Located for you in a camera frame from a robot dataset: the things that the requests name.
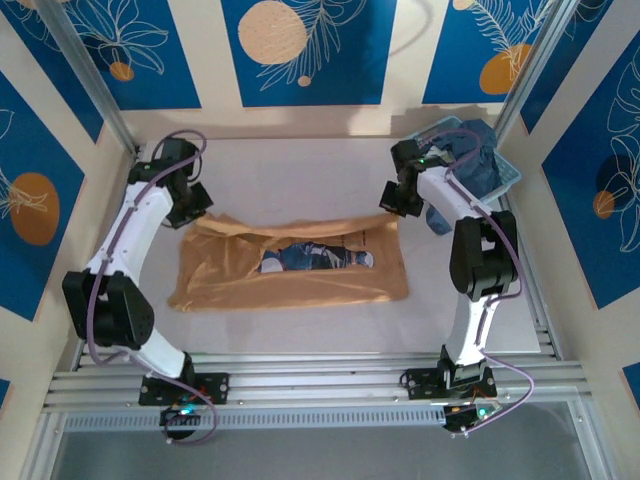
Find light blue plastic basket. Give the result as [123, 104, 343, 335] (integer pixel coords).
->
[413, 115, 524, 204]

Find orange printed t-shirt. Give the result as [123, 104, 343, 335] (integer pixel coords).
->
[166, 212, 410, 314]

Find dark blue cloth piece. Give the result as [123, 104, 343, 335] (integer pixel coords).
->
[424, 203, 454, 236]

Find blue t-shirt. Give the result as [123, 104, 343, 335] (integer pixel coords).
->
[424, 118, 501, 194]

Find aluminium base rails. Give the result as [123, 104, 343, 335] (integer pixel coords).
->
[42, 351, 597, 415]

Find aluminium side rail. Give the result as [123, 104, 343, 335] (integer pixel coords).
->
[487, 142, 564, 359]
[72, 144, 147, 372]

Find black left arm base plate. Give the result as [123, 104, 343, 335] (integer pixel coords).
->
[138, 372, 231, 406]

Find aluminium frame post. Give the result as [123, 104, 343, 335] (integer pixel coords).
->
[487, 0, 604, 149]
[35, 0, 147, 154]

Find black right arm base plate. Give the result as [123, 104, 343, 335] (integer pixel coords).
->
[402, 367, 499, 401]

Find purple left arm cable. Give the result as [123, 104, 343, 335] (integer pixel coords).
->
[87, 128, 219, 446]

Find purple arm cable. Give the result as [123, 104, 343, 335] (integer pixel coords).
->
[87, 128, 219, 446]
[422, 128, 537, 436]

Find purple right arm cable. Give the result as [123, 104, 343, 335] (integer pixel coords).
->
[422, 128, 537, 436]

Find grey slotted cable duct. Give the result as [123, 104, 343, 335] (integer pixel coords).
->
[63, 407, 447, 432]

